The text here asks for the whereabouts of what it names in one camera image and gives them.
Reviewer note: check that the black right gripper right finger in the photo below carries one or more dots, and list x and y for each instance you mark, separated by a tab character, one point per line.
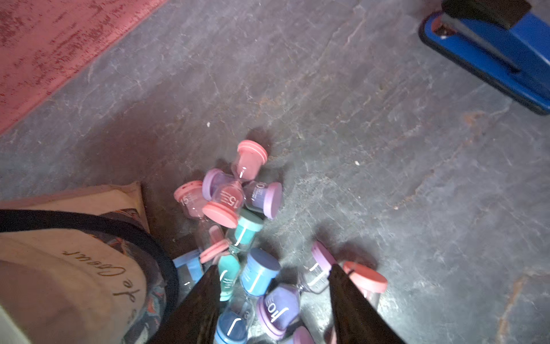
354	318

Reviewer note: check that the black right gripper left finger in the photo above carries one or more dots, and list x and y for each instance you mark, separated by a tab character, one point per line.
195	320

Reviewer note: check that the pink hourglass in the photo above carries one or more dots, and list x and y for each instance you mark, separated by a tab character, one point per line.
370	283
228	198

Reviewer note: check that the cream canvas tote bag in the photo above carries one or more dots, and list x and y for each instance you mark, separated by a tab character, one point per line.
82	267

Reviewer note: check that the purple hourglass front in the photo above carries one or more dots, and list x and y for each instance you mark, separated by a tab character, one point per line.
277	310

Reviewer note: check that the purple hourglass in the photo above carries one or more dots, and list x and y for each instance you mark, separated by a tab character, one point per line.
265	198
277	310

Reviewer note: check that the pink hourglass top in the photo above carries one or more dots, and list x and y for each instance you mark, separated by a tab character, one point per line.
228	198

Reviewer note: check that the purple hourglass middle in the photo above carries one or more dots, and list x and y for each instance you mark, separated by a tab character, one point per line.
265	198

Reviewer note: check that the blue stapler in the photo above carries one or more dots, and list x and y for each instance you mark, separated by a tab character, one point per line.
501	42

